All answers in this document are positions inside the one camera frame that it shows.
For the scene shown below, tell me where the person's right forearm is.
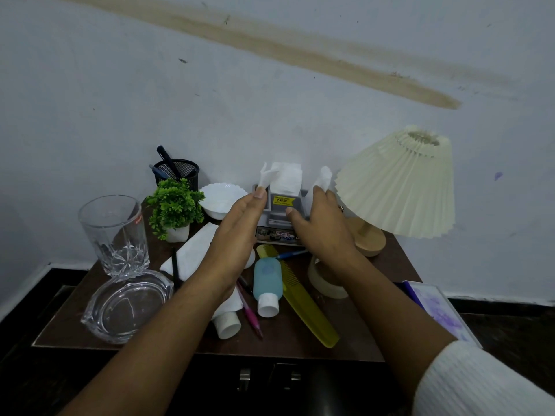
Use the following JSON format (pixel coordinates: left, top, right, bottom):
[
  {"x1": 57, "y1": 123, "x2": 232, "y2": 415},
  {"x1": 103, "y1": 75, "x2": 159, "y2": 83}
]
[{"x1": 319, "y1": 249, "x2": 458, "y2": 399}]

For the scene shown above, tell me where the green plant in white pot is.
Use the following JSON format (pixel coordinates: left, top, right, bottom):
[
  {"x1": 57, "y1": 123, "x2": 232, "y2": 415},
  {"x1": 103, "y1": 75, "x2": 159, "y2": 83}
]
[{"x1": 145, "y1": 178, "x2": 206, "y2": 243}]

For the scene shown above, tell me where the yellow comb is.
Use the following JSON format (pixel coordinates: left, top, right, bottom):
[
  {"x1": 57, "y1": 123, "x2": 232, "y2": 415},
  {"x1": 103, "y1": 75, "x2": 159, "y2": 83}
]
[{"x1": 256, "y1": 244, "x2": 340, "y2": 349}]

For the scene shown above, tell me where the clear glass ashtray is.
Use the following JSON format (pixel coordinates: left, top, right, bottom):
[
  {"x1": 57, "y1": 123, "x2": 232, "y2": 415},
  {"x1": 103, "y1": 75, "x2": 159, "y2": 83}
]
[{"x1": 81, "y1": 269, "x2": 175, "y2": 345}]

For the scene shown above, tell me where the gray desk organizer box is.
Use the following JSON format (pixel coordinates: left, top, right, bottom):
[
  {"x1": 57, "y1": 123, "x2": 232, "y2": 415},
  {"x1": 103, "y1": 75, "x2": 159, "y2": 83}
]
[{"x1": 253, "y1": 184, "x2": 314, "y2": 247}]

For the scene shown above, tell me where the black mesh pen holder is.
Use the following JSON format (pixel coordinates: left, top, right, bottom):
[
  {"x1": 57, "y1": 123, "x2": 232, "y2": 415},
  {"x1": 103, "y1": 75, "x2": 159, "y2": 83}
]
[{"x1": 154, "y1": 159, "x2": 200, "y2": 191}]

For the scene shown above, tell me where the cream pleated table lamp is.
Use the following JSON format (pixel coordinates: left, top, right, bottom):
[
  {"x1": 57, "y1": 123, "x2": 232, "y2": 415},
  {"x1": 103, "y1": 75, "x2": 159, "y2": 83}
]
[{"x1": 335, "y1": 125, "x2": 456, "y2": 257}]

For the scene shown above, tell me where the pink pen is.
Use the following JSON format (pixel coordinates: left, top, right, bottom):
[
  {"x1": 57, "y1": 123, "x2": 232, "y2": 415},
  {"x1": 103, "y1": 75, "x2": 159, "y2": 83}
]
[{"x1": 235, "y1": 281, "x2": 264, "y2": 340}]

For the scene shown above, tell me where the white ribbed sleeve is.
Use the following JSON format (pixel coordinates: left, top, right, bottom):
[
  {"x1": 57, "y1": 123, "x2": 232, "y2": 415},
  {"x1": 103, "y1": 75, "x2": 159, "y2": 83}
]
[{"x1": 412, "y1": 340, "x2": 555, "y2": 416}]

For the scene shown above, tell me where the white tube with cap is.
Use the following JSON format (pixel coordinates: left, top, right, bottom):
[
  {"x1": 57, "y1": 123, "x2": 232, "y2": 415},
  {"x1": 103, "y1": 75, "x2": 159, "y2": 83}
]
[{"x1": 212, "y1": 294, "x2": 243, "y2": 340}]

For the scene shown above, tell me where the white folded napkin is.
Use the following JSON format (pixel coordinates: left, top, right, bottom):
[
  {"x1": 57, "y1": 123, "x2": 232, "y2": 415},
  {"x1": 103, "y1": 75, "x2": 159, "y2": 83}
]
[{"x1": 160, "y1": 222, "x2": 219, "y2": 283}]

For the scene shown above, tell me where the beige masking tape roll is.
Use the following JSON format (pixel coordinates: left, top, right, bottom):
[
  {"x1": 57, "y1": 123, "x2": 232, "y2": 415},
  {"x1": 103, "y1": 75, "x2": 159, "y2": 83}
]
[{"x1": 307, "y1": 255, "x2": 349, "y2": 299}]

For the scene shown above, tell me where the purple patterned notebook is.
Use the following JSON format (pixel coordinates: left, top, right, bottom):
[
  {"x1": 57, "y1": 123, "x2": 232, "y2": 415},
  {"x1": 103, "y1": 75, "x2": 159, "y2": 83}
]
[{"x1": 401, "y1": 280, "x2": 483, "y2": 349}]

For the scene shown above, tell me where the person's right hand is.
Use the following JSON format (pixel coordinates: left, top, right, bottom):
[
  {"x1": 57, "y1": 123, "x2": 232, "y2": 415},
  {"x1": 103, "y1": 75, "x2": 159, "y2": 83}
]
[{"x1": 285, "y1": 186, "x2": 365, "y2": 267}]

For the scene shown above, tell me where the white scalloped bowl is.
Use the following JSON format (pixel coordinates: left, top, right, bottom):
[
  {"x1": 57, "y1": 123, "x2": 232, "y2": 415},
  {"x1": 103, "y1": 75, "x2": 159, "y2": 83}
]
[{"x1": 199, "y1": 183, "x2": 249, "y2": 220}]

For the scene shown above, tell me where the person's left hand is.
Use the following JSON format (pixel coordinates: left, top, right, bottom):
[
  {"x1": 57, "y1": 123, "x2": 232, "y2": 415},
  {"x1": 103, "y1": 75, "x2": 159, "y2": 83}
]
[{"x1": 197, "y1": 187, "x2": 268, "y2": 301}]

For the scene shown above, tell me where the person's left forearm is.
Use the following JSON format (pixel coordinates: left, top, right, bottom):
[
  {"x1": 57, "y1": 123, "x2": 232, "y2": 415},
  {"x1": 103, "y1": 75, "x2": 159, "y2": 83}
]
[{"x1": 58, "y1": 273, "x2": 237, "y2": 416}]

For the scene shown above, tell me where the clear drinking glass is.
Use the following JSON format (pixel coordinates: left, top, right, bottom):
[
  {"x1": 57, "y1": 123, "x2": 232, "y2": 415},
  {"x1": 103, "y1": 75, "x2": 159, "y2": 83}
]
[{"x1": 78, "y1": 195, "x2": 150, "y2": 278}]

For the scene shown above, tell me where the white tissue stack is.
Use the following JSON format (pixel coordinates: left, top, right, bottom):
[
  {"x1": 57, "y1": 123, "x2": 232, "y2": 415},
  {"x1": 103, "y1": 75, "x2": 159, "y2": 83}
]
[{"x1": 270, "y1": 162, "x2": 304, "y2": 197}]

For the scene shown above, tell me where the blue bottle with white cap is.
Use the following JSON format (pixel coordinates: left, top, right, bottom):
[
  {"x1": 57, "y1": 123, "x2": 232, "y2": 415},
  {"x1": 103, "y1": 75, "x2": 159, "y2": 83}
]
[{"x1": 253, "y1": 257, "x2": 284, "y2": 318}]

